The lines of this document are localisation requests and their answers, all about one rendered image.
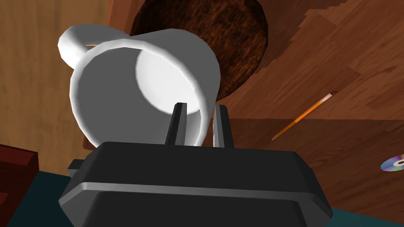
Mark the wooden table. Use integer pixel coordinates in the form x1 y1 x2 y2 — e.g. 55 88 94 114
82 0 404 225

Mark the orange pencil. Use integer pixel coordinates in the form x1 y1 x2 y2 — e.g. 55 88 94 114
271 91 337 141

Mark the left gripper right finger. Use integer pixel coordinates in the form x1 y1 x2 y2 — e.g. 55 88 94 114
212 104 235 149

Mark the dark red box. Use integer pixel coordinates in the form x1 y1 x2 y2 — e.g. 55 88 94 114
0 144 39 227

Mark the white mug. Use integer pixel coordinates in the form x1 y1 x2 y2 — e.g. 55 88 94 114
57 24 221 149

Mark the shiny compact disc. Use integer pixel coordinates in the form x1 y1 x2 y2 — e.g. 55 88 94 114
380 154 404 172

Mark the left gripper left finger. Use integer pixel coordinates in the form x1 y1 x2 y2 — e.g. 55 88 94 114
165 102 188 147

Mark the dark brown round plate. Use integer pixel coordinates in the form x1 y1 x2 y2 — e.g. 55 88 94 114
129 0 269 102

